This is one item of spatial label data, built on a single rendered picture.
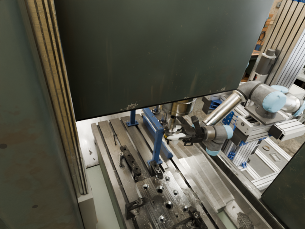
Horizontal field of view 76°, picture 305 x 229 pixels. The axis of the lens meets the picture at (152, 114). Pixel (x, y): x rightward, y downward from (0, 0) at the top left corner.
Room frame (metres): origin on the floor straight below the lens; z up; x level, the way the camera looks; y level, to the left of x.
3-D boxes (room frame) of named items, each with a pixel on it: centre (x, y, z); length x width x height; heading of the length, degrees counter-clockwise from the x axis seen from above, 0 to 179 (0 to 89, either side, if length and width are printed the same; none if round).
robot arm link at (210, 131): (0.78, -0.30, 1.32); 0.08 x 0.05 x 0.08; 15
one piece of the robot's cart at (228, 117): (1.49, -0.70, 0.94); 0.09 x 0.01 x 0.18; 26
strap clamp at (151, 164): (0.76, -0.07, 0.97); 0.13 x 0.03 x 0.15; 30
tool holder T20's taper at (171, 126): (0.73, -0.10, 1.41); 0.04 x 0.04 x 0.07
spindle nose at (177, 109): (0.73, -0.10, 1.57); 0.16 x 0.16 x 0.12
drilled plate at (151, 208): (0.59, -0.12, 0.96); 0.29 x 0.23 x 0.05; 30
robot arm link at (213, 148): (0.82, -0.36, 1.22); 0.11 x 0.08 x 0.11; 34
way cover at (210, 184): (1.10, -0.35, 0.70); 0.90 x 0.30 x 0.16; 30
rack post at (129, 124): (1.27, 0.16, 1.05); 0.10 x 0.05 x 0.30; 120
